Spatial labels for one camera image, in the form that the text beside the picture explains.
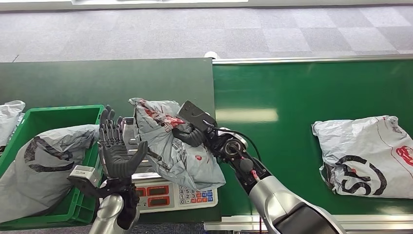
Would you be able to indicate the green conveyor belt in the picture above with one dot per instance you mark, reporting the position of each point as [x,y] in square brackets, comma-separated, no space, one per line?
[274,87]

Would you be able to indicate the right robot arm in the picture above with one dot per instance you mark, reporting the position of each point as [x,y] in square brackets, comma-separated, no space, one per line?
[280,200]

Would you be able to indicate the grey package black print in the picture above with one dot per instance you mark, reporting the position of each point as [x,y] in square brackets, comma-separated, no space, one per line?
[48,168]

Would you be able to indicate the white electronic scale body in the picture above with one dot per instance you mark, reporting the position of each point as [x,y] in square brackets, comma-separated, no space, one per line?
[171,197]

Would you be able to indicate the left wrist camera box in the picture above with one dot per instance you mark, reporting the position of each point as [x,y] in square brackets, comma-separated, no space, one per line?
[84,174]

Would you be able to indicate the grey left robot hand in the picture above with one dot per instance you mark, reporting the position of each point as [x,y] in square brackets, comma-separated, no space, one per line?
[116,155]

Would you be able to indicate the aluminium conveyor rail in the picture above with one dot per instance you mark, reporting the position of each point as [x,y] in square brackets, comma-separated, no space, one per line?
[371,221]
[306,59]

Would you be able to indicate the grey package red print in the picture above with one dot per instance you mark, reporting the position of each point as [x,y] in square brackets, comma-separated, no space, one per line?
[167,161]

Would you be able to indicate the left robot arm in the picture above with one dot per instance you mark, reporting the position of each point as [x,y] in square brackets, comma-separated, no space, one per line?
[109,210]

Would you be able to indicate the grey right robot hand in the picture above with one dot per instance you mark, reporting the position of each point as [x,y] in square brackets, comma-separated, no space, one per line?
[190,137]

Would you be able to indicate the plain grey package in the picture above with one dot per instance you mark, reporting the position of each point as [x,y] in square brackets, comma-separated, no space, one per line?
[9,119]

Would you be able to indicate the large grey package red-black print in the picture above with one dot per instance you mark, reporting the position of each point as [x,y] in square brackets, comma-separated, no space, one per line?
[355,145]

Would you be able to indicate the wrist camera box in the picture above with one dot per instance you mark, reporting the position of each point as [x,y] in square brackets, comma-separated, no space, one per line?
[195,114]
[84,174]

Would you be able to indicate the white conveyor roller end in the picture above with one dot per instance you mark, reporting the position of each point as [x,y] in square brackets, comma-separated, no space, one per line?
[211,55]

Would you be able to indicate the green plastic basket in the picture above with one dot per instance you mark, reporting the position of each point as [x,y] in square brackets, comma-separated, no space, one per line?
[64,113]

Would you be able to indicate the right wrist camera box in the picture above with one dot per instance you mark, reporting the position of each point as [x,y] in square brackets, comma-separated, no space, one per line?
[195,114]

